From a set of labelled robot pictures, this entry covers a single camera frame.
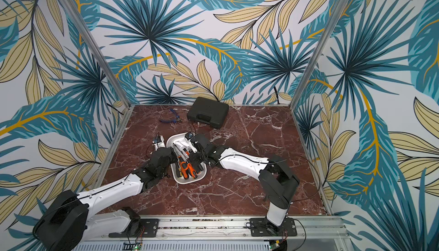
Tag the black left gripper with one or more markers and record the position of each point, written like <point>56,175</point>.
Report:
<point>173,156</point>

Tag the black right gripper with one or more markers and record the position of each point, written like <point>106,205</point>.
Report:
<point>199,146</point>

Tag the white plastic storage box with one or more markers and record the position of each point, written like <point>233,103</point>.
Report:
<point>182,149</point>

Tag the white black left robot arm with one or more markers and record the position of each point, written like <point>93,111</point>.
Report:
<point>76,217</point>

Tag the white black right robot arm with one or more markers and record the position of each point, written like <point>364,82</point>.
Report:
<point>273,173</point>

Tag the black plastic tool case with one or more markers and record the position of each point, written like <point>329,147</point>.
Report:
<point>210,112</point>

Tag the blue black cutting pliers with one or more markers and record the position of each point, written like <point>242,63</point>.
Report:
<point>172,120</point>

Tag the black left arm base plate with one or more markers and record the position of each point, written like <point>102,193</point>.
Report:
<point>146,228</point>

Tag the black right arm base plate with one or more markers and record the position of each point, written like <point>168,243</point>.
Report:
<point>261,227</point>

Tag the aluminium frame post left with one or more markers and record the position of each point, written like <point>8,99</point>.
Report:
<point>84,31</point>

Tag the aluminium frame post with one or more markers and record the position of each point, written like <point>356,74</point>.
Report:
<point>84,31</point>
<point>326,34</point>

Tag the aluminium front rail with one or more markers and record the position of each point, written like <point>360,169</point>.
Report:
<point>229,233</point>

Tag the aluminium frame post right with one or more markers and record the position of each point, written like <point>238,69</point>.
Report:
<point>326,34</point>

